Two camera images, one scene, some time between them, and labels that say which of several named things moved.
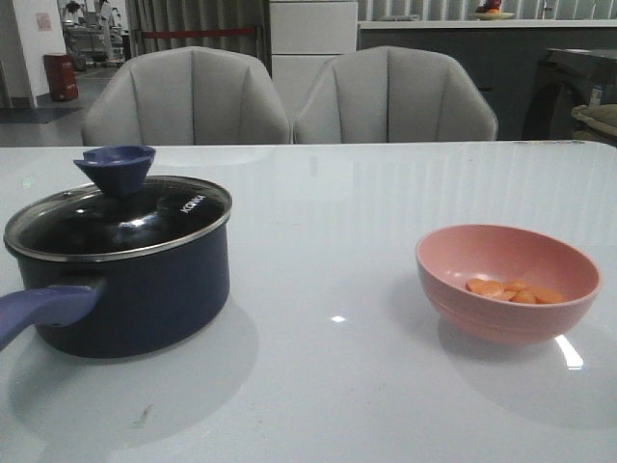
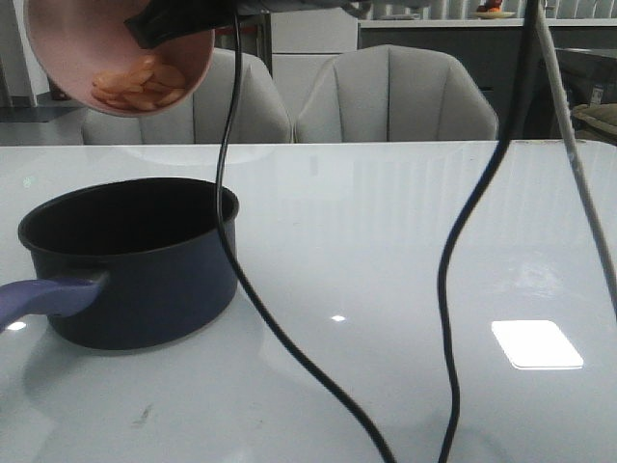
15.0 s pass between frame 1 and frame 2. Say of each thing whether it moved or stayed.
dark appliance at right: stayed
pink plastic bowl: moved
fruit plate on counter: stayed
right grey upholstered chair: stayed
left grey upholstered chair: stayed
